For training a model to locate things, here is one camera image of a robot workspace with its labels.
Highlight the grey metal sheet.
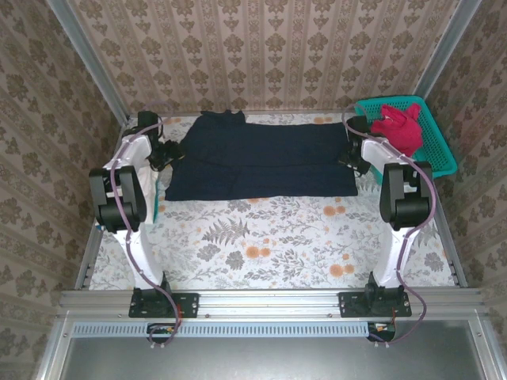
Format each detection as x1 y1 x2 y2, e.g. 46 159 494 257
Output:
59 336 494 380

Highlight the small black connector board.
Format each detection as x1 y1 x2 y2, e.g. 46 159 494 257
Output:
147 322 180 338
367 321 397 342

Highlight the navy blue t-shirt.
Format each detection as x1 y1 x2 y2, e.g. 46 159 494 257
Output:
164 109 360 202

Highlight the white folded t-shirt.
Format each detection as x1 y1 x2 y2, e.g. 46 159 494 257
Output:
96 165 160 233

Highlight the grey slotted cable duct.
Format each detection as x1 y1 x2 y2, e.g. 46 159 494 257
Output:
72 321 372 338

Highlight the aluminium mounting rail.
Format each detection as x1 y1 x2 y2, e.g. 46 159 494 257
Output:
58 288 487 319

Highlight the aluminium frame post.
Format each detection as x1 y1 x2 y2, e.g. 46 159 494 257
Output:
44 0 131 124
414 0 482 105

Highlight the aluminium table side rail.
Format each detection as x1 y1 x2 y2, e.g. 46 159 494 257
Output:
74 117 131 291
433 176 469 288

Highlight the floral tablecloth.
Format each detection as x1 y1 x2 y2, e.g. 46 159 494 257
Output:
89 112 456 292

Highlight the red t-shirt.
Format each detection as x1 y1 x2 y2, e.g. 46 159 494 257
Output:
370 103 423 158

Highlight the teal plastic basket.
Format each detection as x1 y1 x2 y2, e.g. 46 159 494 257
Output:
353 96 459 186

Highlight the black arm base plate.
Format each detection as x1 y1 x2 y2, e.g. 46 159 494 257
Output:
338 291 413 319
128 287 200 319

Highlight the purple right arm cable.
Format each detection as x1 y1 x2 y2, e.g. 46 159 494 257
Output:
341 103 437 349

